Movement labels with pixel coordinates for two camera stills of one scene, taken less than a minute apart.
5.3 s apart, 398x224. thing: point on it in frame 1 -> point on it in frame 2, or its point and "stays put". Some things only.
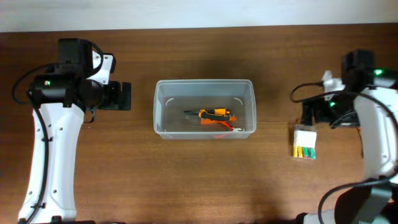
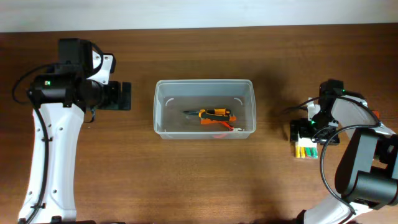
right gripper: (311, 112) -> (302, 132)
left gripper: (125, 95) stays put
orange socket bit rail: (211, 122) stays put
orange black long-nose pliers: (212, 114) stays put
